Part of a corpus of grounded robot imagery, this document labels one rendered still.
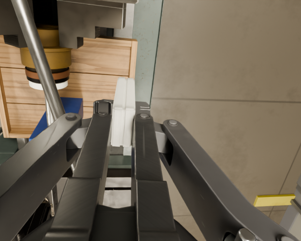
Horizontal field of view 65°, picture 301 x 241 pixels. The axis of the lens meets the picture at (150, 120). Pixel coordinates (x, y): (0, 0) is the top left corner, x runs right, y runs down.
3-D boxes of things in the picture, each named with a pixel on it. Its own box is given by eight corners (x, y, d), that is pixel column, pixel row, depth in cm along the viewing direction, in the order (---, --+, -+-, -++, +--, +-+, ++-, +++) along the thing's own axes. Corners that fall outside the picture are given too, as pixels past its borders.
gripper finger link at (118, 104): (121, 147, 17) (110, 147, 17) (124, 107, 23) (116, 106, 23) (123, 108, 15) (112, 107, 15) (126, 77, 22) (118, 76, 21)
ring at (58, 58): (3, 26, 36) (12, 84, 40) (68, 32, 37) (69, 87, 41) (24, 20, 44) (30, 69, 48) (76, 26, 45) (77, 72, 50)
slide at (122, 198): (-13, 167, 69) (-21, 177, 65) (133, 168, 77) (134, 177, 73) (-2, 211, 78) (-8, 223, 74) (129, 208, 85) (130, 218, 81)
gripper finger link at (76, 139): (109, 151, 15) (59, 149, 14) (114, 116, 19) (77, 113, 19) (110, 131, 14) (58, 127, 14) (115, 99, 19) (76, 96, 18)
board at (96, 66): (-10, 24, 58) (-18, 26, 55) (136, 38, 64) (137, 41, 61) (9, 130, 71) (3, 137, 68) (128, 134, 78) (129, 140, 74)
